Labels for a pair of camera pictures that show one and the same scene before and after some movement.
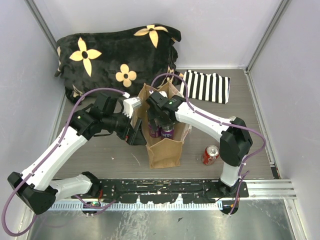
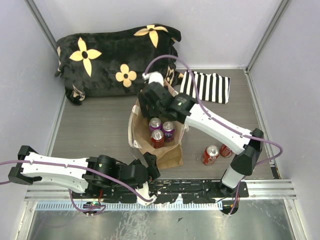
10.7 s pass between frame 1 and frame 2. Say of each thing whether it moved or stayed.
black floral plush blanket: stayed
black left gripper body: moved
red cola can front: stayed
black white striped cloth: stayed
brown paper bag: moved
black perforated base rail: stayed
